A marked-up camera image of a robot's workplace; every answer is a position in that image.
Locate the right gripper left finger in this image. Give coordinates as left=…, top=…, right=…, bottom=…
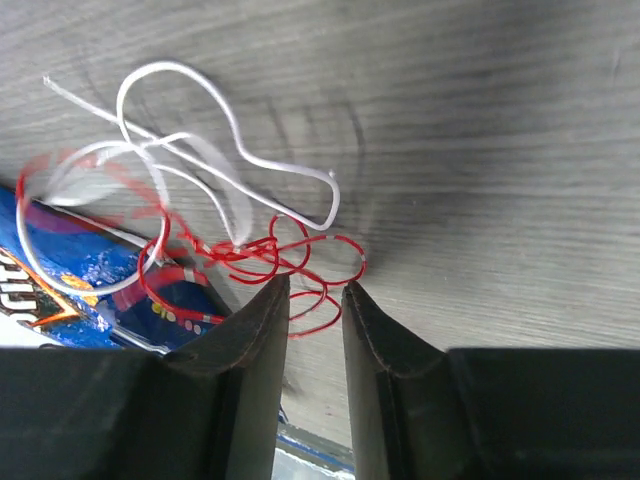
left=1, top=275, right=290, bottom=479

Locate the blue Doritos chip bag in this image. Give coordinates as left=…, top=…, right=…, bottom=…
left=1, top=188, right=353, bottom=479

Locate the red-white striped cable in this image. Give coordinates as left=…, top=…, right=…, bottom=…
left=14, top=149, right=369, bottom=339

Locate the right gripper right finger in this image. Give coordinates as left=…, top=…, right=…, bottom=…
left=342, top=282, right=639, bottom=479

